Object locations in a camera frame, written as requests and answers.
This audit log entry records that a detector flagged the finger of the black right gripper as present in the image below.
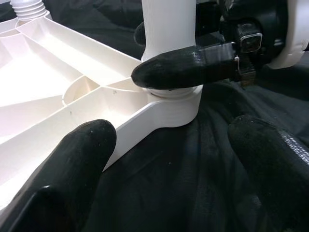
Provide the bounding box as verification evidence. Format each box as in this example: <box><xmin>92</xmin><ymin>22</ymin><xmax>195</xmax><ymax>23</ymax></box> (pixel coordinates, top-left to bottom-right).
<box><xmin>131</xmin><ymin>42</ymin><xmax>239</xmax><ymax>90</ymax></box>
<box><xmin>134</xmin><ymin>22</ymin><xmax>147</xmax><ymax>48</ymax></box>

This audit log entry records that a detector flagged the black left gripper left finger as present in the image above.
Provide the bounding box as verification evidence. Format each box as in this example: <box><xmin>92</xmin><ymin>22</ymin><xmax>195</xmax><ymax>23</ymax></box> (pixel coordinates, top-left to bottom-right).
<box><xmin>0</xmin><ymin>118</ymin><xmax>118</xmax><ymax>232</ymax></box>

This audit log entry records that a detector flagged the black cloth table cover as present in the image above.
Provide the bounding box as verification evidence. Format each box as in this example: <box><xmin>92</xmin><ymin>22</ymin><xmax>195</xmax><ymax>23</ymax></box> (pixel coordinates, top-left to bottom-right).
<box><xmin>0</xmin><ymin>0</ymin><xmax>309</xmax><ymax>232</ymax></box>

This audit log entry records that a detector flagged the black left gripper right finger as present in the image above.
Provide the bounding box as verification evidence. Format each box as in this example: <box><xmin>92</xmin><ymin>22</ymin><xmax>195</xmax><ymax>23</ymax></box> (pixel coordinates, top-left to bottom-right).
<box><xmin>228</xmin><ymin>115</ymin><xmax>309</xmax><ymax>232</ymax></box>

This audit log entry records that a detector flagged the white plastic table top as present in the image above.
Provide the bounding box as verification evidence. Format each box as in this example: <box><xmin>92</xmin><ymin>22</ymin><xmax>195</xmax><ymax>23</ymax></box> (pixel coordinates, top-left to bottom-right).
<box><xmin>0</xmin><ymin>16</ymin><xmax>203</xmax><ymax>194</ymax></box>

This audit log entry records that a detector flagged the white plastic table leg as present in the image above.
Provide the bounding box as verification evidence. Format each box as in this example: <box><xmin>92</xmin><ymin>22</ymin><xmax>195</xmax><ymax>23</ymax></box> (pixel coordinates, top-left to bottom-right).
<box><xmin>140</xmin><ymin>0</ymin><xmax>196</xmax><ymax>97</ymax></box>
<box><xmin>10</xmin><ymin>0</ymin><xmax>48</xmax><ymax>22</ymax></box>

